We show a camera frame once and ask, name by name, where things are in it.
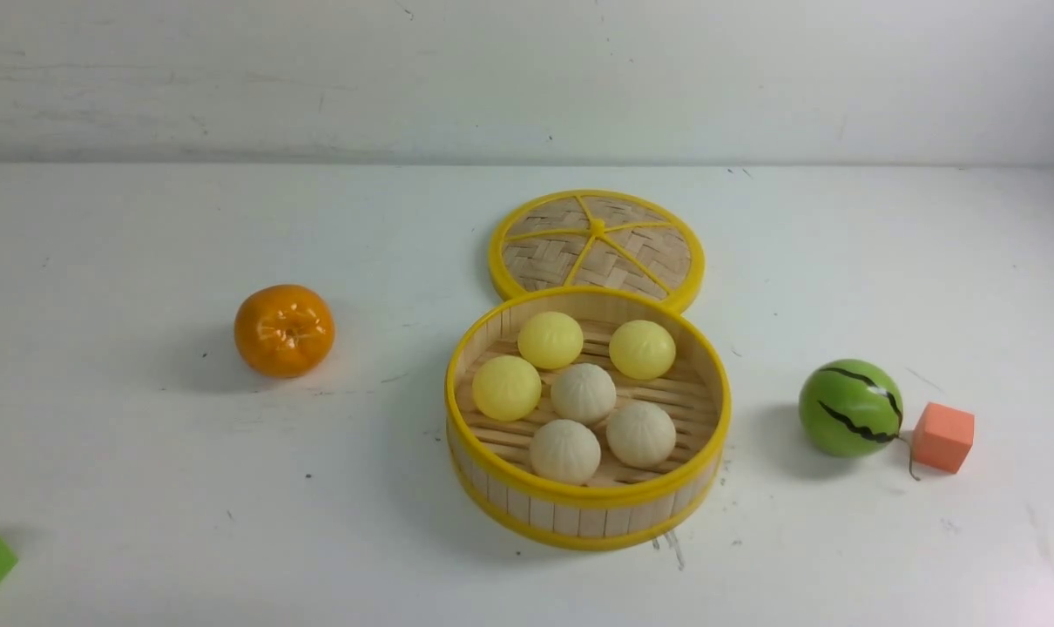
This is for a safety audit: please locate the white pleated bun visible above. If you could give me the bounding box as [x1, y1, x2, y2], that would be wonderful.
[550, 363, 618, 426]
[605, 401, 677, 468]
[528, 418, 602, 487]

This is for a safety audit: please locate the orange foam cube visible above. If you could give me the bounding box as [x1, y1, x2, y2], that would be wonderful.
[912, 401, 976, 474]

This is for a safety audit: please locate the green toy watermelon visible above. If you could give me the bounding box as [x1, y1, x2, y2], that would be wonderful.
[798, 358, 921, 482]

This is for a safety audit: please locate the bamboo steamer tray yellow rim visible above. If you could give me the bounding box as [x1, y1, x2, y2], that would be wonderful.
[444, 287, 731, 551]

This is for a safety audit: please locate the woven bamboo steamer lid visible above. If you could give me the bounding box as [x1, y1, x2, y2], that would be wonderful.
[486, 189, 706, 313]

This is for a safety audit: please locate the orange toy tangerine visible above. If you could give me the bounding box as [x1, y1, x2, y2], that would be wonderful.
[233, 283, 336, 380]

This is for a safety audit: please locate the yellow bun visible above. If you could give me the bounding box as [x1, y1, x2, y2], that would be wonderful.
[518, 311, 584, 370]
[608, 319, 677, 381]
[472, 354, 542, 423]

